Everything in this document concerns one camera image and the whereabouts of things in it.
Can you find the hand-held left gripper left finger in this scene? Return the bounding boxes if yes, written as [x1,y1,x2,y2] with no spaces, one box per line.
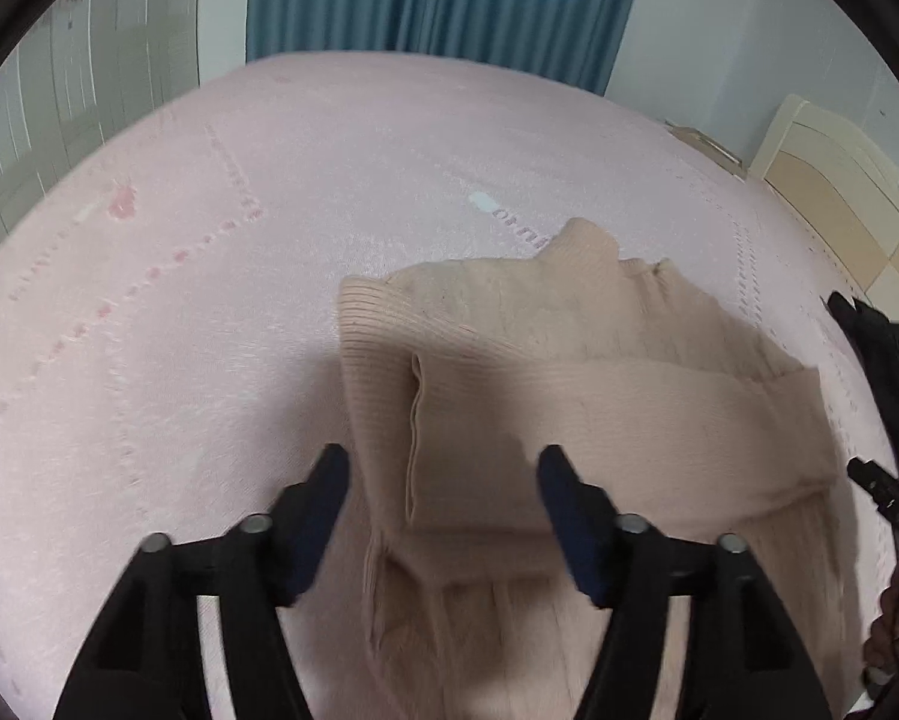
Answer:
[52,443,350,720]

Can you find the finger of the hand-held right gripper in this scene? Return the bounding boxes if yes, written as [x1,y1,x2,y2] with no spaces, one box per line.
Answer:
[846,456,899,542]

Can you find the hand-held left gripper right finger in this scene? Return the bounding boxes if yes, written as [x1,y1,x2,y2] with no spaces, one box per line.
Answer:
[537,445,835,720]

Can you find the beige ribbed knit sweater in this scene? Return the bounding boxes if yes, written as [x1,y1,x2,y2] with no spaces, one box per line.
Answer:
[337,217,848,720]

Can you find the black padded jacket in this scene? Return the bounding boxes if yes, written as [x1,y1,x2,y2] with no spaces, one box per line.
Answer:
[826,290,899,470]

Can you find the pink patterned bed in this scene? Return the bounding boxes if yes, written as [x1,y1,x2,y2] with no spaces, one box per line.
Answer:
[0,51,899,720]

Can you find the cream wooden headboard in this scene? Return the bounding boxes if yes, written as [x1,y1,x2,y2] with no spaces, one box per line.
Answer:
[750,94,899,316]

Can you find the white panelled wardrobe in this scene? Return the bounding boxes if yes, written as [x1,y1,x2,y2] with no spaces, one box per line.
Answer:
[0,0,200,271]

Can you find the blue curtain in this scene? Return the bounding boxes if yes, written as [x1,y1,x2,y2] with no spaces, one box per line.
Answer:
[245,0,650,97]

